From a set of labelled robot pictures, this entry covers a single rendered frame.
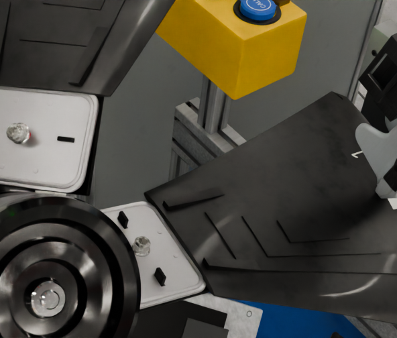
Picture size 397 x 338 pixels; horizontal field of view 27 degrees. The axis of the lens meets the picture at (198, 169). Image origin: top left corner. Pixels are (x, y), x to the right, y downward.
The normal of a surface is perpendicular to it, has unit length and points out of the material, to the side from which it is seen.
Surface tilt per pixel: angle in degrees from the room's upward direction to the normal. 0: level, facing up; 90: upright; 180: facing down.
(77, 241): 50
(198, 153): 90
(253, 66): 90
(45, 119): 37
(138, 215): 11
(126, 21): 32
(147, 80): 90
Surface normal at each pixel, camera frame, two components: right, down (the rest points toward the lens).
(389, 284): 0.48, -0.49
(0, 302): 0.62, 0.02
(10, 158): -0.27, -0.22
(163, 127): 0.62, 0.60
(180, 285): 0.25, -0.75
